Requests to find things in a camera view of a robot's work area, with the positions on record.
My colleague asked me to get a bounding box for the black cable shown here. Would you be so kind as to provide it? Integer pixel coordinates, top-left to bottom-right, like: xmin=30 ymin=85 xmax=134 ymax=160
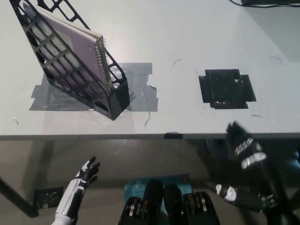
xmin=229 ymin=0 xmax=300 ymax=8

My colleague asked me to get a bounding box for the teal cardboard box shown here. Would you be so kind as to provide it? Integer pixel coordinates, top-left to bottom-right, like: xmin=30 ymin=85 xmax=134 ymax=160
xmin=123 ymin=173 xmax=194 ymax=204

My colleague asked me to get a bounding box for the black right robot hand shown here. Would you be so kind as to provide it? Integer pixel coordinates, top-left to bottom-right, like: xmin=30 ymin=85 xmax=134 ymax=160
xmin=214 ymin=120 xmax=288 ymax=214

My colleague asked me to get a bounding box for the grey duct tape patch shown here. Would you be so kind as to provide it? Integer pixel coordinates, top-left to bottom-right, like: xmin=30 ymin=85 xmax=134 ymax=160
xmin=28 ymin=62 xmax=159 ymax=113

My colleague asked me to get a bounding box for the black tape square patch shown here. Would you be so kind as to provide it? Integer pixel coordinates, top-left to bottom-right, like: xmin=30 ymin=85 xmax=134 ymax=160
xmin=198 ymin=68 xmax=257 ymax=110

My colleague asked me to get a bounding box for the black floor tape patch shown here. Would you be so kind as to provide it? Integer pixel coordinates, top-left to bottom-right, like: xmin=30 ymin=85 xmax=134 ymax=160
xmin=33 ymin=187 xmax=64 ymax=209

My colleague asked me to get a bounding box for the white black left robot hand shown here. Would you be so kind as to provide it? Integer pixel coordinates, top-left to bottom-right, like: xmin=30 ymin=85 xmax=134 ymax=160
xmin=52 ymin=156 xmax=101 ymax=225

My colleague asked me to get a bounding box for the black metal table leg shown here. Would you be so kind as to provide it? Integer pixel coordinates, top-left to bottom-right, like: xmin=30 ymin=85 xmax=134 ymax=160
xmin=0 ymin=174 xmax=39 ymax=218

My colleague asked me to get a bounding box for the small black tape strip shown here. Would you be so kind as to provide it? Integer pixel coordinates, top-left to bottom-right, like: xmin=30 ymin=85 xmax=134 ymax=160
xmin=164 ymin=132 xmax=184 ymax=139

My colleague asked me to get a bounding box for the black lattice file holder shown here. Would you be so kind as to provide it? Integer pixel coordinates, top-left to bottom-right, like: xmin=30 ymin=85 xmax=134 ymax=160
xmin=8 ymin=0 xmax=130 ymax=121

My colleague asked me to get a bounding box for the purple spiral notebook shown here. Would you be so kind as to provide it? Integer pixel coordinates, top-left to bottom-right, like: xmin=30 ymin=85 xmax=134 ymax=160
xmin=22 ymin=3 xmax=113 ymax=99

